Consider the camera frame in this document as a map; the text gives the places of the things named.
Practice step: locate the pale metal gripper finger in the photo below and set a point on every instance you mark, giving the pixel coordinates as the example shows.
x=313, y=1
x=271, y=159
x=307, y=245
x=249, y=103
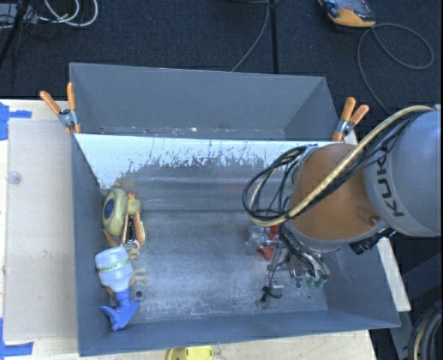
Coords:
x=258, y=235
x=275, y=264

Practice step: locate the small red block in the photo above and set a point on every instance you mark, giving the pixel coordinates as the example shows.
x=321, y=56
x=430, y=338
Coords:
x=267, y=252

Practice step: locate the grey metal bin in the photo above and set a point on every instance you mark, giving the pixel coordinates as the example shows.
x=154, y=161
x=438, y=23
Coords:
x=206, y=261

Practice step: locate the beige curved plastic piece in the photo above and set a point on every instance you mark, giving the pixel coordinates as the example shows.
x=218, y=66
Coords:
x=139, y=273

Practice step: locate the small grey metal cylinder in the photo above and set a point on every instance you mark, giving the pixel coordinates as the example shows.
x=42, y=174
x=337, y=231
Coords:
x=138, y=294

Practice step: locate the cream round tape measure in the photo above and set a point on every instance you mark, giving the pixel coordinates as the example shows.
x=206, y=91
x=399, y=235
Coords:
x=113, y=210

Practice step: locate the white spray bottle blue trigger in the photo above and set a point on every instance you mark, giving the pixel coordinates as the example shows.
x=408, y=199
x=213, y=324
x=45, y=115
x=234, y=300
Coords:
x=114, y=270

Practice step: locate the pale wood board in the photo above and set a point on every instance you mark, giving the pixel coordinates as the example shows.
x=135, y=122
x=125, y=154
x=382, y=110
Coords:
x=37, y=231

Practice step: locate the black cylinder on white bracket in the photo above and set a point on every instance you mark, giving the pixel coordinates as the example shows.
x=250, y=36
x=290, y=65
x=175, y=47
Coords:
x=267, y=294

